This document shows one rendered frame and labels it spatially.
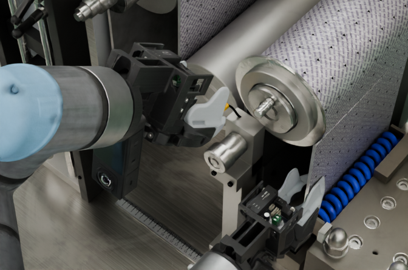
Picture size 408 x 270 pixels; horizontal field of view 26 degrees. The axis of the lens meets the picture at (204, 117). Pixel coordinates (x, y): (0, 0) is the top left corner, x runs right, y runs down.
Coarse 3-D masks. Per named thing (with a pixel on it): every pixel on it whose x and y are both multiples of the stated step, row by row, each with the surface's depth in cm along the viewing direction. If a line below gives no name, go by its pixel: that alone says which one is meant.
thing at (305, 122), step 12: (252, 72) 115; (264, 72) 114; (276, 72) 113; (240, 84) 119; (252, 84) 117; (276, 84) 113; (288, 84) 112; (288, 96) 113; (300, 96) 112; (300, 108) 113; (300, 120) 115; (312, 120) 114; (276, 132) 120; (288, 132) 118; (300, 132) 116
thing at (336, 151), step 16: (400, 64) 130; (384, 80) 128; (400, 80) 135; (368, 96) 126; (384, 96) 133; (352, 112) 124; (368, 112) 130; (384, 112) 137; (336, 128) 122; (352, 128) 128; (368, 128) 135; (384, 128) 142; (320, 144) 120; (336, 144) 126; (352, 144) 132; (368, 144) 140; (320, 160) 124; (336, 160) 130; (352, 160) 137; (320, 176) 128; (336, 176) 135
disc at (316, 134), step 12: (252, 60) 115; (264, 60) 114; (276, 60) 112; (240, 72) 119; (288, 72) 112; (300, 84) 112; (240, 96) 123; (312, 96) 112; (312, 108) 113; (324, 120) 113; (312, 132) 116; (324, 132) 115; (300, 144) 120; (312, 144) 118
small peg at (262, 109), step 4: (264, 100) 115; (268, 100) 114; (272, 100) 114; (260, 104) 114; (264, 104) 114; (268, 104) 114; (272, 104) 114; (256, 108) 113; (260, 108) 113; (264, 108) 113; (268, 108) 114; (256, 112) 113; (260, 112) 113; (264, 112) 113; (260, 116) 113
